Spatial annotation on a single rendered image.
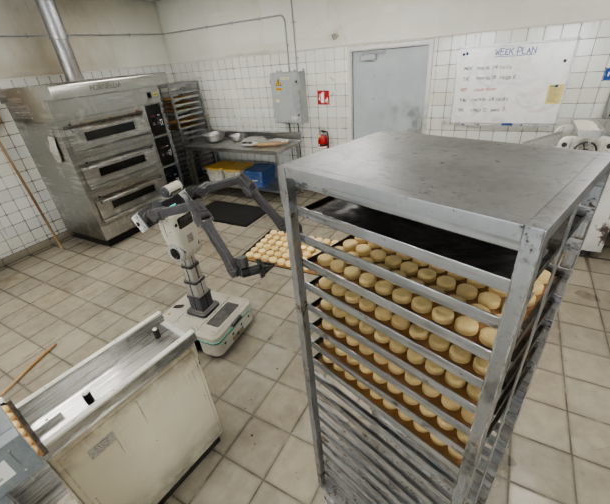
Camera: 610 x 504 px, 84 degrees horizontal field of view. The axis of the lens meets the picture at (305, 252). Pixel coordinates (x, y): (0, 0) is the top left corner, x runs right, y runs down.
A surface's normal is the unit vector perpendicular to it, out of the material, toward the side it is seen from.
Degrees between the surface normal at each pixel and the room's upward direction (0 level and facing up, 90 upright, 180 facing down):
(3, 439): 0
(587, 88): 90
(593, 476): 0
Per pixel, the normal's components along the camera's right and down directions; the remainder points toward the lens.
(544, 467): -0.08, -0.86
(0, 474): 0.81, 0.23
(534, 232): -0.73, 0.40
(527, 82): -0.48, 0.48
